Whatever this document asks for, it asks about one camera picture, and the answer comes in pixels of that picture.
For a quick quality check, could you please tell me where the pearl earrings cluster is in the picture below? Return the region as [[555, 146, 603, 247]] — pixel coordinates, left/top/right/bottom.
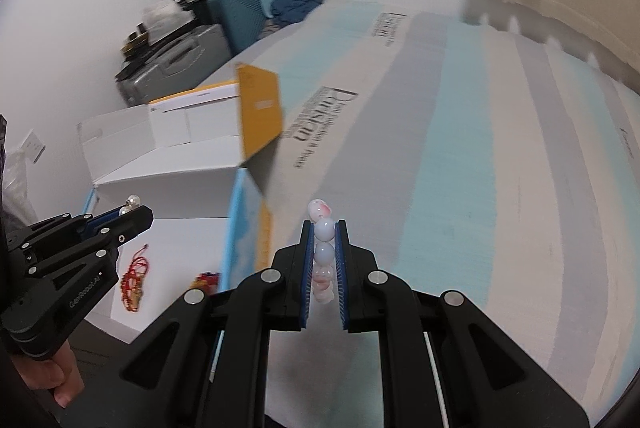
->
[[118, 195, 141, 215]]

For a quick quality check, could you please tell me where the white cardboard box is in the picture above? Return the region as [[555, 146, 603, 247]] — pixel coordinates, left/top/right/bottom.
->
[[78, 64, 283, 342]]

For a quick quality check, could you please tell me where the teal suitcase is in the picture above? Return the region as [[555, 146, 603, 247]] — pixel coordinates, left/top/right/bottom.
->
[[204, 0, 267, 55]]

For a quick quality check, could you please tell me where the red bead bracelet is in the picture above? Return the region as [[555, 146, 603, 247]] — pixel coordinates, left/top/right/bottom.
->
[[192, 272, 222, 294]]

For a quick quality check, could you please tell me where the person's left hand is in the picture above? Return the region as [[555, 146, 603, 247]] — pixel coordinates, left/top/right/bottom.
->
[[11, 340, 85, 408]]

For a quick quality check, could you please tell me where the red cord bracelet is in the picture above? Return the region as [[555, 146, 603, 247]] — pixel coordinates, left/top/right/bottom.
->
[[119, 243, 151, 313]]

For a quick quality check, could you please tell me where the white wall socket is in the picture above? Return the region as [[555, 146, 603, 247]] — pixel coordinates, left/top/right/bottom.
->
[[21, 130, 46, 163]]

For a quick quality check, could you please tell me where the striped bed blanket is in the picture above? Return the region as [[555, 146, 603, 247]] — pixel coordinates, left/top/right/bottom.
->
[[241, 2, 639, 422]]

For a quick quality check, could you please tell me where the pink bead bracelet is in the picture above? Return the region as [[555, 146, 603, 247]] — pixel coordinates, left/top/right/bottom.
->
[[306, 198, 335, 305]]

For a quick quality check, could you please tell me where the grey suitcase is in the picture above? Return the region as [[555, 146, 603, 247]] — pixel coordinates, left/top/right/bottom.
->
[[115, 24, 231, 106]]

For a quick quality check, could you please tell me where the dark blue clothes pile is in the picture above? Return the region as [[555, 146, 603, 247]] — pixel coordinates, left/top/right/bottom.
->
[[271, 0, 323, 28]]

